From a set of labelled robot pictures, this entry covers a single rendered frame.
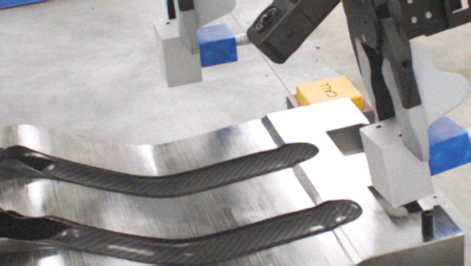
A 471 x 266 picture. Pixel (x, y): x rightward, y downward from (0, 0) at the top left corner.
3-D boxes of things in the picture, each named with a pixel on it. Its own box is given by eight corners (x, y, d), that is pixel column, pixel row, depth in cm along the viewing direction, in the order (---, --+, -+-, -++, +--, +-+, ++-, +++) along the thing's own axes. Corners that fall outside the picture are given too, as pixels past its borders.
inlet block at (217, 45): (277, 46, 112) (273, 0, 109) (291, 64, 107) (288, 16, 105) (159, 69, 108) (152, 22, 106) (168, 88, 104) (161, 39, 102)
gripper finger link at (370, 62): (447, 119, 87) (436, 26, 82) (383, 142, 86) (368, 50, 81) (431, 101, 90) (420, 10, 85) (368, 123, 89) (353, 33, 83)
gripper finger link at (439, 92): (492, 144, 79) (458, 30, 78) (423, 170, 78) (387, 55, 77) (477, 140, 82) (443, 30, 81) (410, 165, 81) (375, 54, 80)
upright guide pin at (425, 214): (431, 227, 81) (430, 208, 80) (436, 233, 80) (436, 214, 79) (419, 230, 81) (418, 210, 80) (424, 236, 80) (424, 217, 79)
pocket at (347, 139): (370, 155, 99) (369, 121, 97) (392, 181, 95) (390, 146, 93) (326, 165, 98) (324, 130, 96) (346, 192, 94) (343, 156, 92)
